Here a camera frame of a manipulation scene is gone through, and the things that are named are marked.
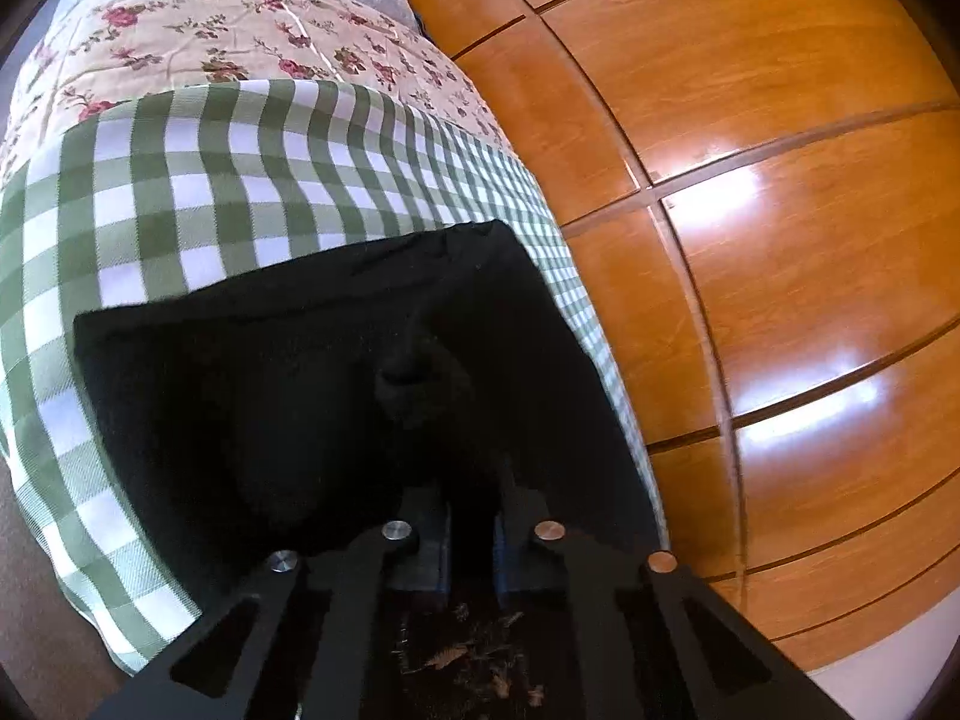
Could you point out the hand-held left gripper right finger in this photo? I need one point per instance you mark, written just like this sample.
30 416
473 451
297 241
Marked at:
511 549

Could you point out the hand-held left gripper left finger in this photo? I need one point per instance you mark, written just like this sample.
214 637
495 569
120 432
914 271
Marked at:
429 549

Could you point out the black pants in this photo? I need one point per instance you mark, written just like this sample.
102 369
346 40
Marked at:
300 375

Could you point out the green checkered blanket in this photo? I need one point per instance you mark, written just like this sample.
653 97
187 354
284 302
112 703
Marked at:
225 165

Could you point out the floral quilt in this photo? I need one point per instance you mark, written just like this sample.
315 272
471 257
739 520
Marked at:
225 22

